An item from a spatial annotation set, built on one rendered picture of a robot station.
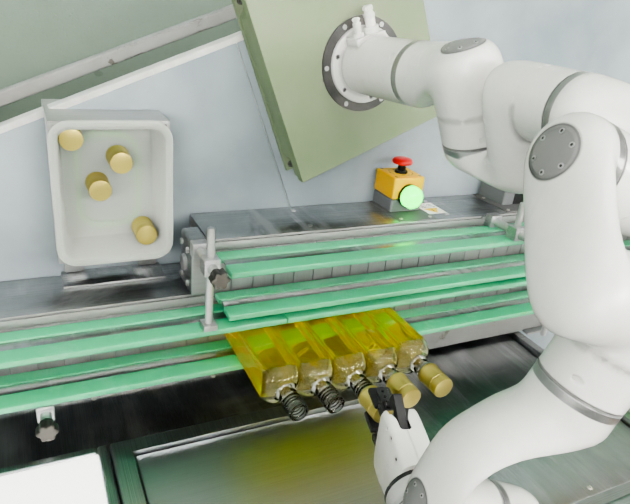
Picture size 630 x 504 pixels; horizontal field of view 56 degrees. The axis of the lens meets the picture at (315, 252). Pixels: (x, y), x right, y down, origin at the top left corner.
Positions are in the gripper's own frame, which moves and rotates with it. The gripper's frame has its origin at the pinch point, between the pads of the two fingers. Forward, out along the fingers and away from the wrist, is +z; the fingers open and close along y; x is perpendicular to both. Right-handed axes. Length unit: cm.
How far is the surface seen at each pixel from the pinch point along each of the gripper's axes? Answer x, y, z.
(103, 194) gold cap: 40, 22, 26
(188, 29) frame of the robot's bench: 28, 41, 93
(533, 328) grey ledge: -53, -15, 43
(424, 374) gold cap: -8.9, 0.9, 6.4
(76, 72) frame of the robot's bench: 53, 31, 86
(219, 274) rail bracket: 22.6, 16.4, 10.6
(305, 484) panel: 10.0, -12.5, -0.8
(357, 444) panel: 0.1, -12.6, 6.6
